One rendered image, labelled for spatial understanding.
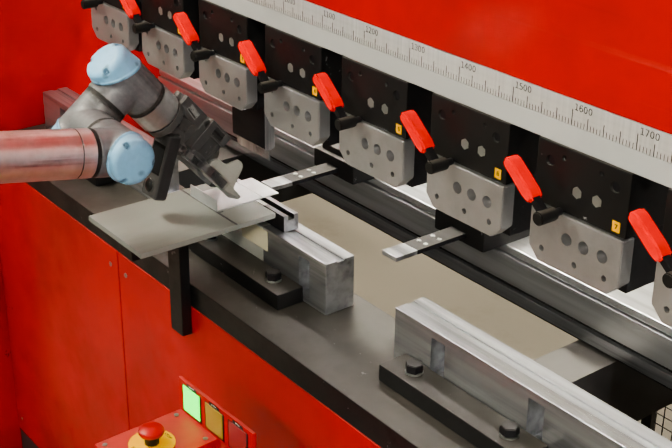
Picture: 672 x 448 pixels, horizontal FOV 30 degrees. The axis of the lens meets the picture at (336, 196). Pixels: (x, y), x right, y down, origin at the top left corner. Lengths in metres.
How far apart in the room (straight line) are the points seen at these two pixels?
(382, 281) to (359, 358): 2.10
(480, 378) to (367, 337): 0.28
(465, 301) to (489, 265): 1.83
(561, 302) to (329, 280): 0.38
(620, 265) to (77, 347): 1.50
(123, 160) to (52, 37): 1.08
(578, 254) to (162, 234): 0.78
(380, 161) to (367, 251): 2.44
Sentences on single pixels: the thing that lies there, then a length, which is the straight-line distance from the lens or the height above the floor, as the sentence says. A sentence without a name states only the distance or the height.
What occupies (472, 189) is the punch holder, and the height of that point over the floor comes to 1.22.
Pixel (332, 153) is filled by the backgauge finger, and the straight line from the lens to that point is 2.34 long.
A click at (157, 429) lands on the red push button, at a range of 1.94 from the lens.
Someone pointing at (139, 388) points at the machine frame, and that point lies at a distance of 2.52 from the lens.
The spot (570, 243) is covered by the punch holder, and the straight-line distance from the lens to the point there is 1.60.
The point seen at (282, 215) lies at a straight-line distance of 2.14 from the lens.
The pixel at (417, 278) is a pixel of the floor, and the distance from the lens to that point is 4.09.
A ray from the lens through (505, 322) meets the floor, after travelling 3.87.
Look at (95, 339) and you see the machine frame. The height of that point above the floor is 0.58.
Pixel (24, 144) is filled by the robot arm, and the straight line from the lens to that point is 1.83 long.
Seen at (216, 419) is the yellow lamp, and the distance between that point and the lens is 1.94.
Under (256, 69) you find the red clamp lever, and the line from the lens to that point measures 1.99.
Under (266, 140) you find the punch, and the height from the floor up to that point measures 1.12.
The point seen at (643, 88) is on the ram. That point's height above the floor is 1.44.
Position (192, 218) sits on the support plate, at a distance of 2.14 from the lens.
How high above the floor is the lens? 1.91
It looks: 24 degrees down
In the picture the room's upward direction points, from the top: 1 degrees clockwise
